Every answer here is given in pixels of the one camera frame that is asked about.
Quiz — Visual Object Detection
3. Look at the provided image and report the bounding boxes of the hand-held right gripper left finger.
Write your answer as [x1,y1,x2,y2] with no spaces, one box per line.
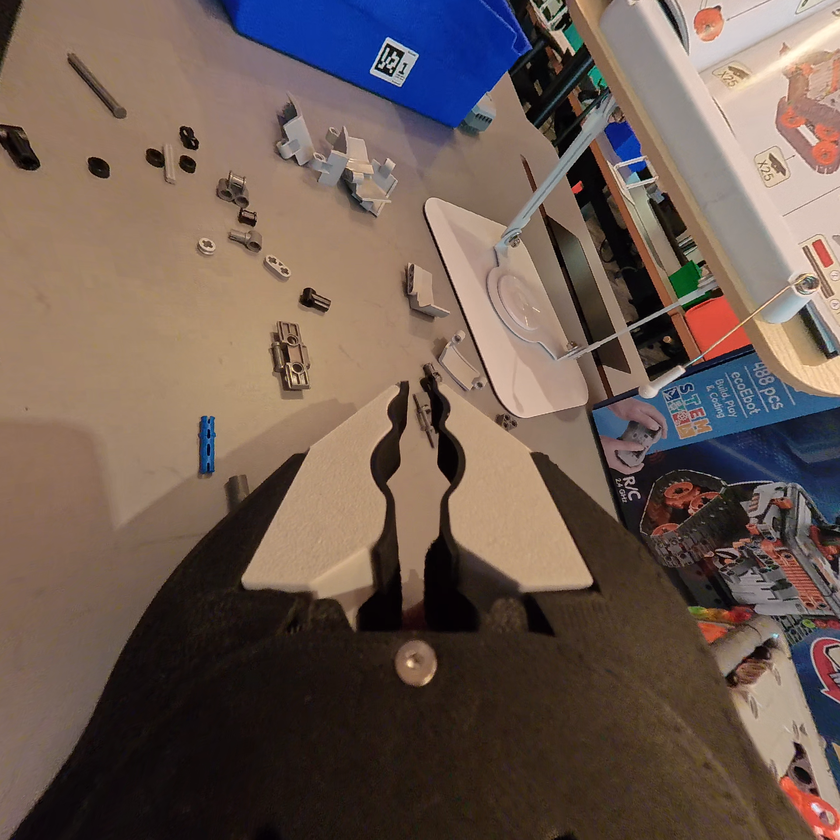
[243,381,408,601]

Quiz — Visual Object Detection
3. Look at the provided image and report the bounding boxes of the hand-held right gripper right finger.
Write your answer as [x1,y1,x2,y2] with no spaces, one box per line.
[423,381,594,601]

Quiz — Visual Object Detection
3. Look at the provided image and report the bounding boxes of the pile of dark grey connectors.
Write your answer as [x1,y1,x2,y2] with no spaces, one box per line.
[197,171,332,392]

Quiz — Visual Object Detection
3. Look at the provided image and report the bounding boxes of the black grey toy robot vehicle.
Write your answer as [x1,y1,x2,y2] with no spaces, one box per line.
[703,607,840,840]

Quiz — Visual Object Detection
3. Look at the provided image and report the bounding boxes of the blue plastic bin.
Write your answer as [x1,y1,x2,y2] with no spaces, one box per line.
[221,0,532,128]

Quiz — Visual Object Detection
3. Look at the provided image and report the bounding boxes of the dark grey small toy pieces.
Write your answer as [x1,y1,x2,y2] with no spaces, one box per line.
[413,365,445,450]

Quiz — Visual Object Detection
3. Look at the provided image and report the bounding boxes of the light grey angled toy piece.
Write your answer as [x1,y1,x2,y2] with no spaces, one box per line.
[436,332,487,392]

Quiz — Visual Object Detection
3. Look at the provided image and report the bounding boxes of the blue robot kit box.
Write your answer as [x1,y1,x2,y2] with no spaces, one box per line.
[591,352,840,736]

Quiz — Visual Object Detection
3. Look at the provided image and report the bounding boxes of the light grey toy block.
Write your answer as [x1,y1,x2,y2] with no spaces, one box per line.
[403,263,450,319]

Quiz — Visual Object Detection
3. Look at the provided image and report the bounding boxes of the wooden book stand white base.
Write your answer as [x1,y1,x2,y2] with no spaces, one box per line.
[423,0,840,418]

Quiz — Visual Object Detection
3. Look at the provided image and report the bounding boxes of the orange plastic object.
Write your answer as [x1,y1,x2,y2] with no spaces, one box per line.
[683,296,752,353]

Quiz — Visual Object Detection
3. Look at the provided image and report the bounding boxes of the pile of light grey pieces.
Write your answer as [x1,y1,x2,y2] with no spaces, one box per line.
[273,99,399,217]

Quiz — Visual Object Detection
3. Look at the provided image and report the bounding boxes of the small grey device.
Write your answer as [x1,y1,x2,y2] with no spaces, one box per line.
[460,92,500,132]

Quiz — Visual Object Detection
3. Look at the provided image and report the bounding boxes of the printed instruction manual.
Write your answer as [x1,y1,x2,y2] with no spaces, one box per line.
[657,0,840,355]

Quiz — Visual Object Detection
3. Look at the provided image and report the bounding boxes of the black angled toy connector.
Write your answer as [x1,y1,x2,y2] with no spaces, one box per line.
[0,125,40,172]

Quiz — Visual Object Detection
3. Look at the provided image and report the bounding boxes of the dark grey toy axle rod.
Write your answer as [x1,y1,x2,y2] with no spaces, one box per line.
[66,53,128,119]

